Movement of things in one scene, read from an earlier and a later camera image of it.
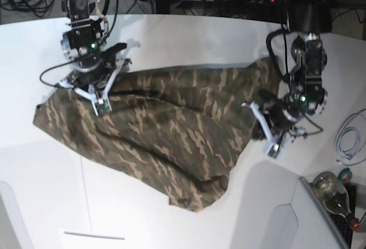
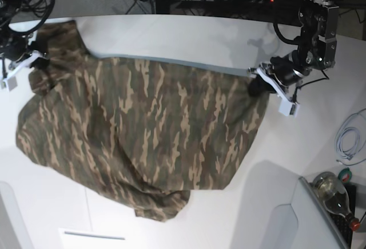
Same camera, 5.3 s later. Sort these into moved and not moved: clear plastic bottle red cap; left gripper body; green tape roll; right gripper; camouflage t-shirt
Moved: camouflage t-shirt; left gripper body; right gripper
Not moved: clear plastic bottle red cap; green tape roll
